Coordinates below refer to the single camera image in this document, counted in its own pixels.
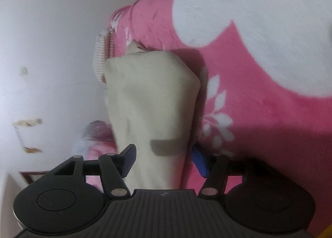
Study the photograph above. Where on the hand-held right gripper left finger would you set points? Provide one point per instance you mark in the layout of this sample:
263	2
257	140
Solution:
129	157

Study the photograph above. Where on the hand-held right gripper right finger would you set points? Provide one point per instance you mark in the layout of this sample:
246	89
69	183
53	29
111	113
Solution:
199	161

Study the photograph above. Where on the beige zip jacket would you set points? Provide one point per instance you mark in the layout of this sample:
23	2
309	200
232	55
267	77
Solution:
150	92

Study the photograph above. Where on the pink grey floral duvet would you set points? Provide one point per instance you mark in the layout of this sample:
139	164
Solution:
98	136

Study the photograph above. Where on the pink floral blanket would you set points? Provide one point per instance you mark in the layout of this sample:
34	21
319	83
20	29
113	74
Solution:
259	123

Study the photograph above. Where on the pink checked folded towel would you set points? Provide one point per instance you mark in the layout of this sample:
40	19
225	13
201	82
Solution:
102	56

